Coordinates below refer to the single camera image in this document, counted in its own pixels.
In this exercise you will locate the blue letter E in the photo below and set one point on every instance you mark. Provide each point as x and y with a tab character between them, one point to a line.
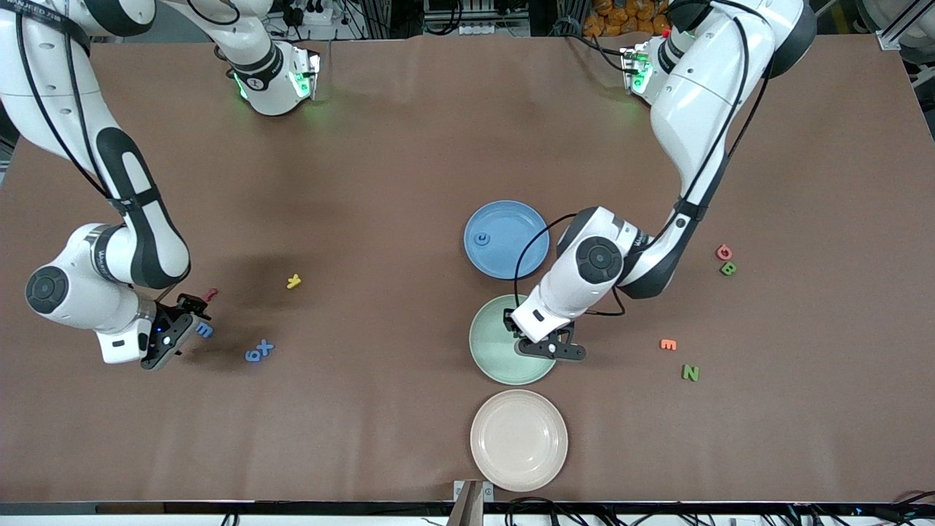
207	331

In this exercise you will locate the blue number six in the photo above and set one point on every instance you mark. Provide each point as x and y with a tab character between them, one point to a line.
253	357

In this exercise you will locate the blue letter X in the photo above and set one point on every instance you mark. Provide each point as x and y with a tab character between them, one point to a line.
265	347

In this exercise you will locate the green letter N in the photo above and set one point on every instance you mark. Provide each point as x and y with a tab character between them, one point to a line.
689	372

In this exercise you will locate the green letter B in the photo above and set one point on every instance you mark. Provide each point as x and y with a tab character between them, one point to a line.
727	268

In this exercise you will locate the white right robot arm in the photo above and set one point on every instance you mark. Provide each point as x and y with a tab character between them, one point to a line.
73	299

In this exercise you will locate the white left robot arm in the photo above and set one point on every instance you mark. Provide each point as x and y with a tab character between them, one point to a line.
701	95

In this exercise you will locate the light green plate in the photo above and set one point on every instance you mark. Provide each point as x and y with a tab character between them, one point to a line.
497	361

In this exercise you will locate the blue plate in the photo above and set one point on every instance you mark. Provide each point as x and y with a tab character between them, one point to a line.
489	259

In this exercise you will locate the yellow letter Y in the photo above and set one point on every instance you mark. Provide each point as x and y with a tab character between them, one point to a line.
294	280

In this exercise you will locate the pale pink plate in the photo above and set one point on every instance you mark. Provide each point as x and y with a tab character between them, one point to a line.
518	440

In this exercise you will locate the brown table cover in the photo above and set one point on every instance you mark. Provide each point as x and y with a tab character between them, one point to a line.
365	409

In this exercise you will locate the red letter D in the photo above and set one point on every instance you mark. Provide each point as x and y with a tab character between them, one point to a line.
719	252

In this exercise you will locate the long white power strip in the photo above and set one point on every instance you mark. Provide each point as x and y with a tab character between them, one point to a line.
497	29

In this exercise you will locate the white power strip with plugs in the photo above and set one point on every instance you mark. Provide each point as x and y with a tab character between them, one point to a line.
321	20

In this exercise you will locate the orange objects pile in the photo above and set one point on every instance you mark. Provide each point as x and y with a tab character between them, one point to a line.
621	18

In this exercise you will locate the metal table edge bracket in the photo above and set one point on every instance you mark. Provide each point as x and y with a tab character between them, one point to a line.
467	504

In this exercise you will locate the black table edge rail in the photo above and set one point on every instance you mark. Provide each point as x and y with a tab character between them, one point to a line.
219	507

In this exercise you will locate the aluminium frame profile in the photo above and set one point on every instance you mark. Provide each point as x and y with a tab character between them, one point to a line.
891	40

